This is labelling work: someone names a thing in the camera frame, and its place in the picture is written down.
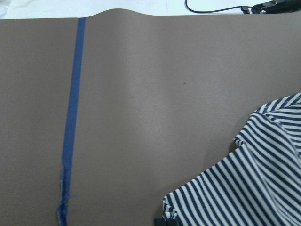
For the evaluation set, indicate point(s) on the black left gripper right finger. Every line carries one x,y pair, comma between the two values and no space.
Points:
171,222

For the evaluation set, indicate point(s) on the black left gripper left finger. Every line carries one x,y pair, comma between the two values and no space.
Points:
159,222

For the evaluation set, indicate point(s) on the navy white striped polo shirt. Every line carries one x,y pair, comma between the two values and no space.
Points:
258,184

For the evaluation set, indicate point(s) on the brown paper table cover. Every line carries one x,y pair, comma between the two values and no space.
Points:
161,99

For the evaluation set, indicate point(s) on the blue tape line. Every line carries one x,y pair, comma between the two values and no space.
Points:
70,125

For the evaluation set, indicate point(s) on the black clamp device on desk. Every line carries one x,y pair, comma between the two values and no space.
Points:
273,7

